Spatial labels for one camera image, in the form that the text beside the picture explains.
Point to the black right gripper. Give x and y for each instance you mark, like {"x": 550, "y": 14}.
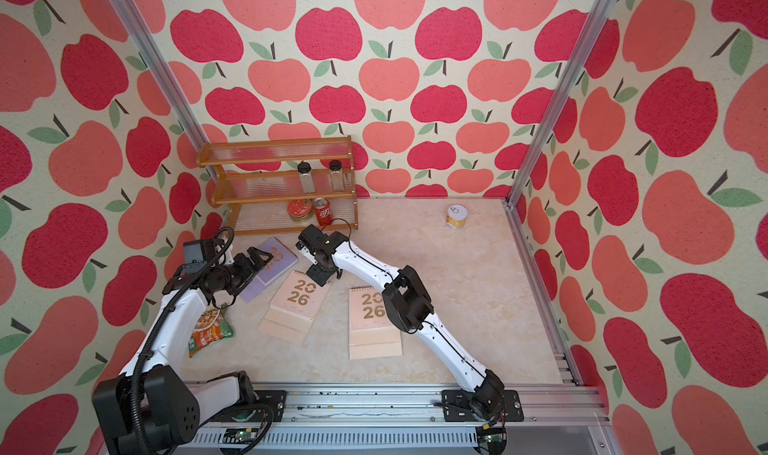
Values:
{"x": 320, "y": 276}

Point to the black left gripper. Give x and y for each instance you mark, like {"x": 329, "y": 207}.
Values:
{"x": 249, "y": 270}

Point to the pink calendar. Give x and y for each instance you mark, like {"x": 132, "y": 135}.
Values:
{"x": 294, "y": 308}
{"x": 371, "y": 333}

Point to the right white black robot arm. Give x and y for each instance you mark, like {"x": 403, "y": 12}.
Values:
{"x": 409, "y": 308}

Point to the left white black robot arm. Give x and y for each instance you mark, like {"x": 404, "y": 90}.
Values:
{"x": 148, "y": 408}

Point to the purple calendar near shelf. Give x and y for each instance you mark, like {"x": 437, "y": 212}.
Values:
{"x": 284, "y": 259}

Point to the round red gold tin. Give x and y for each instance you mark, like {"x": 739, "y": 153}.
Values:
{"x": 300, "y": 209}

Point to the red soda can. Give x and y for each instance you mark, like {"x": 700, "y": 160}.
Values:
{"x": 323, "y": 211}

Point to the wooden three-tier shelf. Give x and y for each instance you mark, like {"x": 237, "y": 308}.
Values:
{"x": 256, "y": 180}

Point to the green orange snack bag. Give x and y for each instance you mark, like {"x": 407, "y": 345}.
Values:
{"x": 211, "y": 327}

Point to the left clear spice jar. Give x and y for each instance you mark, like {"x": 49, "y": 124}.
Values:
{"x": 304, "y": 170}

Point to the clear spice jar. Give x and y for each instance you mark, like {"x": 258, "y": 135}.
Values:
{"x": 337, "y": 175}
{"x": 304, "y": 170}

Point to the right clear spice jar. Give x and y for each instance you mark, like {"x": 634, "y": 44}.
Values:
{"x": 337, "y": 175}

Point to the small gold white can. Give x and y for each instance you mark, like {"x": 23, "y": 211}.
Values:
{"x": 456, "y": 216}

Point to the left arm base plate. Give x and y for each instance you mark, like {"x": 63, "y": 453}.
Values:
{"x": 270, "y": 404}

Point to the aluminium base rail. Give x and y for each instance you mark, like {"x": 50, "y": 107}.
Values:
{"x": 400, "y": 418}

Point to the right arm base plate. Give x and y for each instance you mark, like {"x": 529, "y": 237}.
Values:
{"x": 455, "y": 406}

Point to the left aluminium corner post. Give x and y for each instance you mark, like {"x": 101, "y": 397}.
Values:
{"x": 130, "y": 15}

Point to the aluminium corner post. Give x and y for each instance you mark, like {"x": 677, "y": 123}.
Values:
{"x": 130, "y": 15}
{"x": 573, "y": 69}

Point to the right aluminium corner post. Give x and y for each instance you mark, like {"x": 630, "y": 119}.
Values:
{"x": 573, "y": 69}

